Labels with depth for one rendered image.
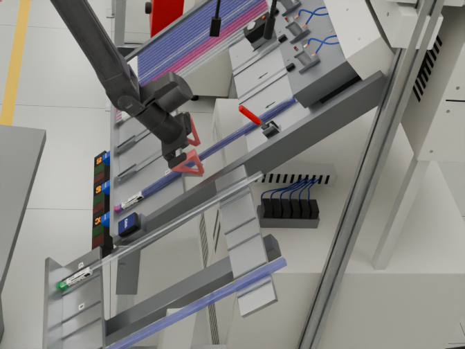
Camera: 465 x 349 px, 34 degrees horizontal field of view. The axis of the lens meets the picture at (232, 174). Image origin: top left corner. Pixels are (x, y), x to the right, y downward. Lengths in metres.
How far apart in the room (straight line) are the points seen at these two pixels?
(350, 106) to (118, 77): 0.47
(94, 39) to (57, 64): 2.05
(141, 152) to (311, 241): 0.49
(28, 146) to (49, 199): 0.72
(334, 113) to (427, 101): 0.22
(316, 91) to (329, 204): 0.60
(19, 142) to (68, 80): 1.27
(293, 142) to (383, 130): 0.19
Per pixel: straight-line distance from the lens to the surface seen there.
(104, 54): 1.51
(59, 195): 2.90
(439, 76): 1.64
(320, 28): 1.67
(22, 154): 2.17
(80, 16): 1.47
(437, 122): 1.66
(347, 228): 1.76
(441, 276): 2.06
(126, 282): 1.81
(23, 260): 2.70
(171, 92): 1.58
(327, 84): 1.57
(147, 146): 1.92
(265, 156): 1.61
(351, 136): 2.36
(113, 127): 2.05
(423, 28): 1.45
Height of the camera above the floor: 2.04
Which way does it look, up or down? 42 degrees down
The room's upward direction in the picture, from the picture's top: 11 degrees clockwise
